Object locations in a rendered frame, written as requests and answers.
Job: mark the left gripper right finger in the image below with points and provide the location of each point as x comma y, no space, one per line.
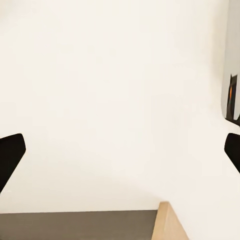
232,149

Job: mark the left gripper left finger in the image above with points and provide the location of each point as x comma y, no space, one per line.
12,149

